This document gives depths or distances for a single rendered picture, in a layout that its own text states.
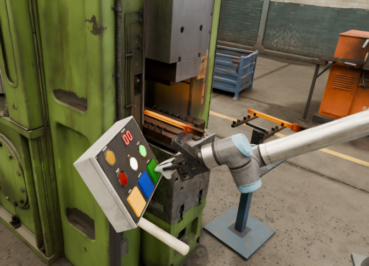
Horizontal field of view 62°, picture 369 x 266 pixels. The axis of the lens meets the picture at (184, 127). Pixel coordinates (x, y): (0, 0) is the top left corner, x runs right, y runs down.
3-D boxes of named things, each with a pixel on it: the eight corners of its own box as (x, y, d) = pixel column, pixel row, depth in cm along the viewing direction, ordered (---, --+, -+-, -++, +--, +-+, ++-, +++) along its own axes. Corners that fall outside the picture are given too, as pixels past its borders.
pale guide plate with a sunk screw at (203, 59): (205, 77, 187) (208, 49, 180) (197, 79, 181) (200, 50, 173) (202, 76, 188) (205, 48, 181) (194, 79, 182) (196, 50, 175)
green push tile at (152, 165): (161, 172, 126) (153, 157, 124) (156, 183, 120) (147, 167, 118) (157, 174, 127) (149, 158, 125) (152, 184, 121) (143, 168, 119)
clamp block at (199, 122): (205, 130, 182) (206, 120, 179) (196, 135, 176) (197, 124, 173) (188, 124, 188) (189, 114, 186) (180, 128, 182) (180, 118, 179)
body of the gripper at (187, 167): (179, 182, 118) (208, 174, 113) (169, 163, 115) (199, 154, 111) (184, 171, 124) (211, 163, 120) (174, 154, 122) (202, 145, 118)
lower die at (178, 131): (193, 136, 173) (194, 123, 169) (171, 149, 158) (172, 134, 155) (139, 115, 195) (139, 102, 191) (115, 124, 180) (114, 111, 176)
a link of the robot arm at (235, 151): (253, 162, 107) (242, 137, 104) (220, 172, 111) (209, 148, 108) (253, 151, 115) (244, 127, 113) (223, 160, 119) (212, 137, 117)
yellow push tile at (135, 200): (146, 202, 108) (136, 185, 106) (139, 216, 102) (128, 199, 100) (142, 204, 109) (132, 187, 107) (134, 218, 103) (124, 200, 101)
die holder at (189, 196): (207, 194, 200) (216, 132, 181) (171, 225, 171) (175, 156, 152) (144, 162, 228) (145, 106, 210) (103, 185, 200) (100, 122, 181)
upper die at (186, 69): (199, 75, 158) (201, 56, 154) (175, 82, 143) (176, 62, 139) (139, 59, 180) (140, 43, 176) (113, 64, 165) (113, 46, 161)
